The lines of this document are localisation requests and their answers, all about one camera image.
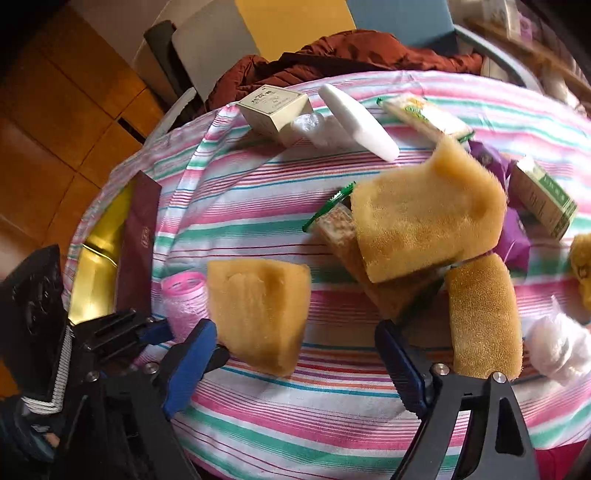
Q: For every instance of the yellow plush toy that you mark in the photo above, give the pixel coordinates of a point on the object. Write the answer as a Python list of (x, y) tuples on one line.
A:
[(580, 259)]

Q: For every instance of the wooden desk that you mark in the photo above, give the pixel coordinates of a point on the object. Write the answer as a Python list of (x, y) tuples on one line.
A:
[(535, 56)]

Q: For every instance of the large yellow sponge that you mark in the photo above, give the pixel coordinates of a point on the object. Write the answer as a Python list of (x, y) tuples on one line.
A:
[(445, 210)]

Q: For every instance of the black rolled mat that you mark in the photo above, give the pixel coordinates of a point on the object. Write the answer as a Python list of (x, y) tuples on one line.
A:
[(159, 41)]

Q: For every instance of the yellow green cracker packet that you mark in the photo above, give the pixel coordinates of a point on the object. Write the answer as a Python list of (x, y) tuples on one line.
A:
[(426, 117)]

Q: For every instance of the pink hair roller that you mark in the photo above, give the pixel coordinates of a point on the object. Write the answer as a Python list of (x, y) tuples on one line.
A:
[(184, 299)]

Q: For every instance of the grey yellow blue headboard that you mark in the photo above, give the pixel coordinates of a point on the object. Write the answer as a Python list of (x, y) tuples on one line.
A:
[(217, 35)]

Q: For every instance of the green white tea box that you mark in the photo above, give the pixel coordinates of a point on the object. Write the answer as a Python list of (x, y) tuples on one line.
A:
[(542, 196)]

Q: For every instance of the rust red quilted jacket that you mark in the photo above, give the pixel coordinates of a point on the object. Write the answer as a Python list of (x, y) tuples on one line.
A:
[(347, 52)]

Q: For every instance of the white boxes on desk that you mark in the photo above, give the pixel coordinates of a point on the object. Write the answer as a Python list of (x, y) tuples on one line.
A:
[(506, 15)]

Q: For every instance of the orange wooden wardrobe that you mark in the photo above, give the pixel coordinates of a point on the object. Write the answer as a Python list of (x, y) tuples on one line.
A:
[(71, 110)]

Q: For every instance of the purple snack packet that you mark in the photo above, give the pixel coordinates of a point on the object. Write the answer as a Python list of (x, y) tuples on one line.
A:
[(513, 246)]

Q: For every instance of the beige cardboard box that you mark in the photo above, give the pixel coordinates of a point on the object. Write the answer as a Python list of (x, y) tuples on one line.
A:
[(270, 110)]

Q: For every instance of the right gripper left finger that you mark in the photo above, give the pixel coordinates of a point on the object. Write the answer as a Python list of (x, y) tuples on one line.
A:
[(119, 427)]

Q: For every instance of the white plastic bag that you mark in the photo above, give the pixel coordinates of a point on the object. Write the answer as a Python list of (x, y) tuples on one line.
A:
[(559, 346), (324, 132)]

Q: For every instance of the small yellow sponge block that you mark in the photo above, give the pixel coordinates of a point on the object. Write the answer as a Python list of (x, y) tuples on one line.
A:
[(260, 308)]

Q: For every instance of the brown cracker packet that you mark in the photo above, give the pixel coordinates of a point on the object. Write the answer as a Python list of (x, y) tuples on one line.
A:
[(334, 224)]

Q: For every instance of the dark red box lid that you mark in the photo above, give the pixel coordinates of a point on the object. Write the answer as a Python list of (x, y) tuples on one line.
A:
[(134, 270)]

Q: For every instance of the gold tray box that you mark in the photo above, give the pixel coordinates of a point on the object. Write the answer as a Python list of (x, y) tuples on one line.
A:
[(94, 285)]

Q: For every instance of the long yellow sponge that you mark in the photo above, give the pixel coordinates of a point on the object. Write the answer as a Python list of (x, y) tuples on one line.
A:
[(484, 319)]

